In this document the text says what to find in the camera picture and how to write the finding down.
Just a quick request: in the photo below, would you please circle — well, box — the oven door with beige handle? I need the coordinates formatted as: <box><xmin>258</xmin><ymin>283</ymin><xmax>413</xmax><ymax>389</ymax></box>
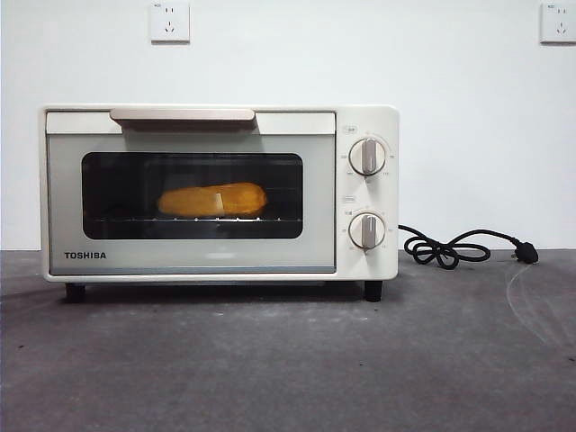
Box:
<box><xmin>45</xmin><ymin>108</ymin><xmax>338</xmax><ymax>275</ymax></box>

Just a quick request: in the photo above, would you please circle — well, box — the metal wire oven rack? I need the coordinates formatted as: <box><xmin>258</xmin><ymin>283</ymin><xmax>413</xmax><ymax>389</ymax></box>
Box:
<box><xmin>87</xmin><ymin>217</ymin><xmax>302</xmax><ymax>225</ymax></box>

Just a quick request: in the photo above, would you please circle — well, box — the black power cord with plug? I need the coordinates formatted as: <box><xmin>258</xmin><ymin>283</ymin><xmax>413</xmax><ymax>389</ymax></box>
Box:
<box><xmin>398</xmin><ymin>224</ymin><xmax>540</xmax><ymax>270</ymax></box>

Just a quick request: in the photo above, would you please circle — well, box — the timer knob with beige grip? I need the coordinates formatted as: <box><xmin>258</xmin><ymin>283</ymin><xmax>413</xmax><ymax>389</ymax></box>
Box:
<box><xmin>349</xmin><ymin>211</ymin><xmax>387</xmax><ymax>251</ymax></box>

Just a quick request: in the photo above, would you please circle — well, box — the cream Toshiba toaster oven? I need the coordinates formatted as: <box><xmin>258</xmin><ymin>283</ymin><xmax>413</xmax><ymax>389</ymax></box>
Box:
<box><xmin>40</xmin><ymin>104</ymin><xmax>401</xmax><ymax>303</ymax></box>

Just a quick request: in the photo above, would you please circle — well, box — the temperature knob with beige grip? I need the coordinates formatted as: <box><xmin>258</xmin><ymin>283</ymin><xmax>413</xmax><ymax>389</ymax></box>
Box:
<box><xmin>349</xmin><ymin>138</ymin><xmax>388</xmax><ymax>176</ymax></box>

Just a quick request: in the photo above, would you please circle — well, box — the white wall socket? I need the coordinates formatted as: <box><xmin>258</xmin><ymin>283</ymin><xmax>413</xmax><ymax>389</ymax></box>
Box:
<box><xmin>149</xmin><ymin>1</ymin><xmax>191</xmax><ymax>45</ymax></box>
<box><xmin>539</xmin><ymin>3</ymin><xmax>576</xmax><ymax>45</ymax></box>

